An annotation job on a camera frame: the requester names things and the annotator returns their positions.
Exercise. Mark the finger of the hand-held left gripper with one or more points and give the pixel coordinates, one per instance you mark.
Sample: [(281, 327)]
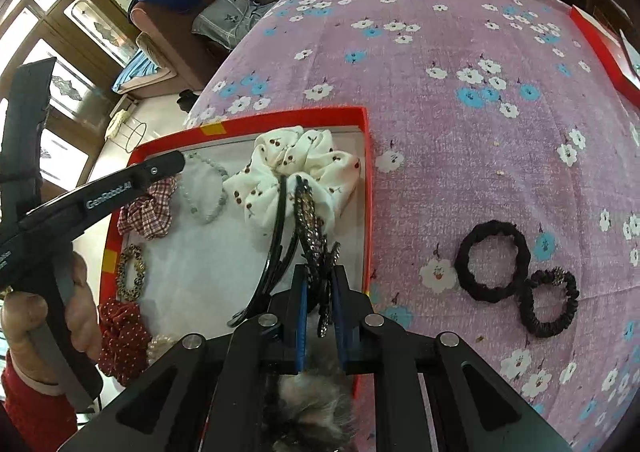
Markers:
[(110, 192), (25, 132)]

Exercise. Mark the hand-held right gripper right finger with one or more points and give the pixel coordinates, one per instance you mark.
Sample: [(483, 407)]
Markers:
[(340, 327)]

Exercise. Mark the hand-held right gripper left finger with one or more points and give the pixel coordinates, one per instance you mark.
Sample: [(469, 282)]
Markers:
[(300, 327)]

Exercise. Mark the red plaid scrunchie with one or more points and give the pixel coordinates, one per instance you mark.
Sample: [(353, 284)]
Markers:
[(150, 217)]

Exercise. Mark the black plastic headband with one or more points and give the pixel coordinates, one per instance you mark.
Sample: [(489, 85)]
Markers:
[(272, 252)]

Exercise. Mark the grey fluffy scrunchie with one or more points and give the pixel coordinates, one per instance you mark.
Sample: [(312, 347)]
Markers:
[(310, 407)]

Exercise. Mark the leopard print scrunchie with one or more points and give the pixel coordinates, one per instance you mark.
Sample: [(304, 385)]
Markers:
[(122, 277)]

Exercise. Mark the jewelled dark headband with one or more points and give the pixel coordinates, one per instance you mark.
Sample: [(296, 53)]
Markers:
[(307, 217)]

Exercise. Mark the red cardboard box tray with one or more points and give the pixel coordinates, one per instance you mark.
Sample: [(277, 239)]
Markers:
[(200, 257)]

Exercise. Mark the red polka dot scrunchie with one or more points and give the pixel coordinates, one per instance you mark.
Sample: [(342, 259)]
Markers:
[(122, 342)]

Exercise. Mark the pearl oval hair clip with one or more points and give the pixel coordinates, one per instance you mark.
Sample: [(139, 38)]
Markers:
[(162, 347)]

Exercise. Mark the white cherry print scrunchie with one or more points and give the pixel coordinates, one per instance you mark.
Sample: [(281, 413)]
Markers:
[(300, 157)]

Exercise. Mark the person's left forearm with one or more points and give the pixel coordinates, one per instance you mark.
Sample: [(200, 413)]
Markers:
[(30, 407)]

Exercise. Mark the person's left hand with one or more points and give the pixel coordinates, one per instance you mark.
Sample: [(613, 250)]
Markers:
[(25, 312)]

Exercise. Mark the wooden glass door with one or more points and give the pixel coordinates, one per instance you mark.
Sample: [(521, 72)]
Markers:
[(60, 32)]

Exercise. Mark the black shoes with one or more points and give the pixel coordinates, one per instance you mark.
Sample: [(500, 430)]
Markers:
[(187, 102)]

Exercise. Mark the light blue cushion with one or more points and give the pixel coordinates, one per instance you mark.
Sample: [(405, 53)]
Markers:
[(142, 74)]

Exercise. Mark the brown armchair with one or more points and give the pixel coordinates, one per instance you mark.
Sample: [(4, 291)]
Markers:
[(170, 47)]

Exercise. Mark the small black sparkly scrunchie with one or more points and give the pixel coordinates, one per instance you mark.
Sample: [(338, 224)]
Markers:
[(527, 319)]

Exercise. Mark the grey striped pillow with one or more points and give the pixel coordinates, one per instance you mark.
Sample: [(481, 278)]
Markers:
[(230, 17)]

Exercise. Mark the purple floral bedspread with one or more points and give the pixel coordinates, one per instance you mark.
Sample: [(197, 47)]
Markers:
[(450, 132)]

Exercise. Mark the red box lid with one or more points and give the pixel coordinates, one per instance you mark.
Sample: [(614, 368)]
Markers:
[(595, 47)]

